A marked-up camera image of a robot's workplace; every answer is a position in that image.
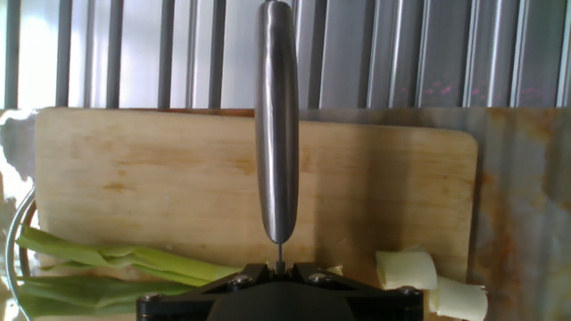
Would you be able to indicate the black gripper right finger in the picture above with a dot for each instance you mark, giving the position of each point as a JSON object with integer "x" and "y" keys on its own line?
{"x": 383, "y": 298}

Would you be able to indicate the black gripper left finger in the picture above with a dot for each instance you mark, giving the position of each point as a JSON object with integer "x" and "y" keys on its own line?
{"x": 187, "y": 298}

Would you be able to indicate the steel kitchen cleaver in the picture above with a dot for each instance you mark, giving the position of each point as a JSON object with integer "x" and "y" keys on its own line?
{"x": 276, "y": 134}

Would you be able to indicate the short white scallion piece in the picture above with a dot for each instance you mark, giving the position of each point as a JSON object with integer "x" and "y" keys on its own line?
{"x": 406, "y": 269}
{"x": 461, "y": 301}

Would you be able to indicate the green scallion stalk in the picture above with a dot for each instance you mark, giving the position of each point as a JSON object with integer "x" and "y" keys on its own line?
{"x": 134, "y": 260}

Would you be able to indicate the wooden cutting board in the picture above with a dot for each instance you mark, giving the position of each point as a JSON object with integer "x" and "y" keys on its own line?
{"x": 156, "y": 178}

